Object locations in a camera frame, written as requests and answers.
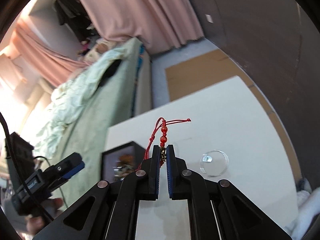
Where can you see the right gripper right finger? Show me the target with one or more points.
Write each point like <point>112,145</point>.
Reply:
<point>177,185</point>

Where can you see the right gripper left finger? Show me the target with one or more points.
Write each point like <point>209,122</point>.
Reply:
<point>150,181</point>

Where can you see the red cord charm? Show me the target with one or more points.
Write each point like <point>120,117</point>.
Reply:
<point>162,126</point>

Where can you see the black jewelry box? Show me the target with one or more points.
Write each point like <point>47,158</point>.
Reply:
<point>120,161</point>

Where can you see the white table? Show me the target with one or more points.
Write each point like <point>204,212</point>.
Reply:
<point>227,117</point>

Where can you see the green bed blanket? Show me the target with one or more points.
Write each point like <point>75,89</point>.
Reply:
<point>82,109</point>

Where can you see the patterned pillow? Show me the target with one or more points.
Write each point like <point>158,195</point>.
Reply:
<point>101,46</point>

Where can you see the pink curtain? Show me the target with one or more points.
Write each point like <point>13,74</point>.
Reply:
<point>159,24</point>

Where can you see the white wall socket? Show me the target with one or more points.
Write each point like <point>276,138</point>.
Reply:
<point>209,18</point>

